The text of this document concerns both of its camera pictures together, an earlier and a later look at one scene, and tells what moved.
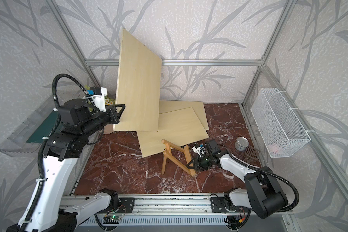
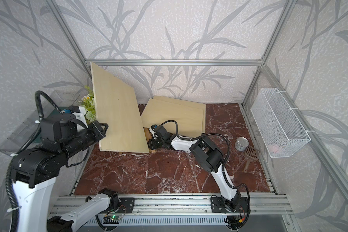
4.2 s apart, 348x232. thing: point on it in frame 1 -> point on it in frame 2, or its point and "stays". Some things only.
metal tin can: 241,143 stays
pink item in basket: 274,148 stays
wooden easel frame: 188,168 -> 148,136
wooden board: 139,86 -> 116,104
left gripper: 112,113 -> 98,132
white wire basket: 281,128 stays
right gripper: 196,165 -> 151,144
